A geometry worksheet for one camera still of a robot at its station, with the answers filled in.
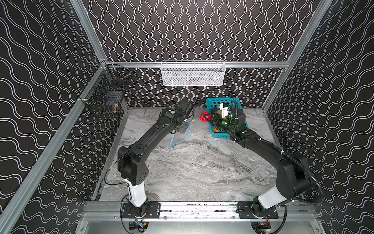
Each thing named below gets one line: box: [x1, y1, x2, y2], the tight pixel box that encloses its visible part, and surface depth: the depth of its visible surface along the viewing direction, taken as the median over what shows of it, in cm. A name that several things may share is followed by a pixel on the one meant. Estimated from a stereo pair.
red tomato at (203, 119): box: [200, 111, 212, 123], surface depth 81 cm
